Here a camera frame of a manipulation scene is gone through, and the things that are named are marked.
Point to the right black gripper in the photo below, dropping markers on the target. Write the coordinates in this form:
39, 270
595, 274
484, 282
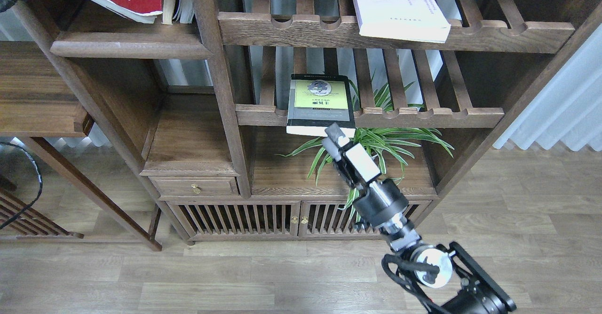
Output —
380, 204

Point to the white and purple book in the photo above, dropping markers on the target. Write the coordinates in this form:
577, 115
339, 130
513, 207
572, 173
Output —
416, 20

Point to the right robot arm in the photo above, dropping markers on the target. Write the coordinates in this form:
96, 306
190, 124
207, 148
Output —
412, 263

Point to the upright cream books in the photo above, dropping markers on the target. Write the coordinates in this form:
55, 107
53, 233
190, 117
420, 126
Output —
181, 11

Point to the black and green book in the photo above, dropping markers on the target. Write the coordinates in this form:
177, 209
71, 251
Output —
316, 101

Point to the brass cabinet door knobs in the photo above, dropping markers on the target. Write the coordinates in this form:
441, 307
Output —
297, 220

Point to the dark wooden bookshelf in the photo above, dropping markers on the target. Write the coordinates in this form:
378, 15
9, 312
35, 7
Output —
197, 105

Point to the brass drawer knob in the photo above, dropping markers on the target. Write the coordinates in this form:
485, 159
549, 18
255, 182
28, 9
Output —
195, 189

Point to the white curtain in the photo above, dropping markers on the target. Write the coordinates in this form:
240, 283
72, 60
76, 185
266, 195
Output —
569, 108

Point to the wooden side table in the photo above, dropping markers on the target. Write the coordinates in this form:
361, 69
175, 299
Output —
36, 104

